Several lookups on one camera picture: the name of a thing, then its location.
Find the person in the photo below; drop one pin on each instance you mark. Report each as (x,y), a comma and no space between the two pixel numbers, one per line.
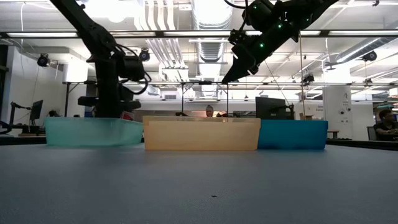
(210,111)
(385,123)

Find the white column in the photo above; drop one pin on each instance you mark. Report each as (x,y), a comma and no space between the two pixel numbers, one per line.
(337,109)

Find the orange plastic bin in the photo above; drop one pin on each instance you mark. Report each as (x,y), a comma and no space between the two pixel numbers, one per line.
(202,135)

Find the background black robot arm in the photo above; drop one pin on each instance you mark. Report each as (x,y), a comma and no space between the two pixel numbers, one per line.
(12,124)

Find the teal plastic bin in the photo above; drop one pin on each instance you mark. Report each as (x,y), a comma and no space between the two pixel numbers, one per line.
(93,132)

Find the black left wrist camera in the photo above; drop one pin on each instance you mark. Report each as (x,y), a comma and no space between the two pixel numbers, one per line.
(132,68)

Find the silver ventilation duct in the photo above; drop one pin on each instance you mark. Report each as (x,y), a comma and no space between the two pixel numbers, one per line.
(211,56)

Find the blue plastic bin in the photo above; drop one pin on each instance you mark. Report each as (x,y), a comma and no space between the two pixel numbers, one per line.
(292,135)

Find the black ceiling-mounted device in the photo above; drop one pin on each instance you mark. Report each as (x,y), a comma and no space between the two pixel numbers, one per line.
(43,60)
(144,55)
(370,56)

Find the background black frame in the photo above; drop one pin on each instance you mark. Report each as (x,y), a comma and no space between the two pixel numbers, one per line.
(182,99)

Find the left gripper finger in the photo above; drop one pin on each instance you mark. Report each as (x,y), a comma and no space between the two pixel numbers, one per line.
(132,105)
(85,101)

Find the blue-grey table mat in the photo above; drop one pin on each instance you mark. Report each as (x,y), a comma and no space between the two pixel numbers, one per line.
(93,186)

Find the black flat monitor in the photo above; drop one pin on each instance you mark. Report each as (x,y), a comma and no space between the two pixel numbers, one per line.
(272,108)

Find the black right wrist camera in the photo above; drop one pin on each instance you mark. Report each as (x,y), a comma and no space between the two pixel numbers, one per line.
(237,36)

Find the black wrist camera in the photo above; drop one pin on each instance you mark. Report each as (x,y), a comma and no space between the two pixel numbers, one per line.
(237,36)
(132,68)

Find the black aluminium table frame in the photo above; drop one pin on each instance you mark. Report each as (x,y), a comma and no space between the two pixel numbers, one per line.
(186,34)

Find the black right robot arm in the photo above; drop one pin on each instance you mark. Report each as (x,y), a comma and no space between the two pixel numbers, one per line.
(311,9)

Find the white ceiling pipes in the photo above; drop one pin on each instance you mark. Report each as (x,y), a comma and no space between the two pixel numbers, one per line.
(168,56)

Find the small dark monitor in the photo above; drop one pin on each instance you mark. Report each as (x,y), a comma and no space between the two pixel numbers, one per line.
(36,110)

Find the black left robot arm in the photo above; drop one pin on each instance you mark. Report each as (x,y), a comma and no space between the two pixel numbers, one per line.
(90,31)

